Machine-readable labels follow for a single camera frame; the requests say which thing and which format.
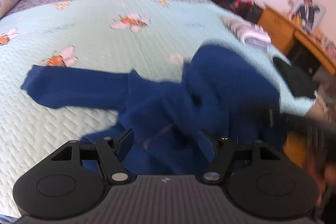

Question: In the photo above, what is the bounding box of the person's right hand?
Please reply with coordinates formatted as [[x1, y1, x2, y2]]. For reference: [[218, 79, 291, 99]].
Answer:
[[304, 148, 335, 206]]

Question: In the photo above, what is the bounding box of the striped white folded towel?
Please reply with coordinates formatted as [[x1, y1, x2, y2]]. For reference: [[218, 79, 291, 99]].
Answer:
[[222, 17, 272, 52]]

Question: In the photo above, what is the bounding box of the wooden desk with drawers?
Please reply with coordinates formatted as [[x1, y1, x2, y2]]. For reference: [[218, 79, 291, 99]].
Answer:
[[258, 6, 335, 76]]

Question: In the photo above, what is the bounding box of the poster of suited figure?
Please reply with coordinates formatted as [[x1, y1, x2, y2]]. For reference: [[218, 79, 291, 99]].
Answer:
[[288, 0, 326, 34]]

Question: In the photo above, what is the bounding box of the light green quilted bee blanket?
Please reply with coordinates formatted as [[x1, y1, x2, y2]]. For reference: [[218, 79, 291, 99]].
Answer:
[[1, 0, 314, 217]]

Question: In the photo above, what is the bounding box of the black folded garment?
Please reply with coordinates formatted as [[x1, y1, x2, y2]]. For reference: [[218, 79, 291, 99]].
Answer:
[[272, 57, 318, 99]]

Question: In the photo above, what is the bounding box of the blue knit sweater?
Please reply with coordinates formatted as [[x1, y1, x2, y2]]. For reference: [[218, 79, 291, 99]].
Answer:
[[22, 44, 287, 175]]

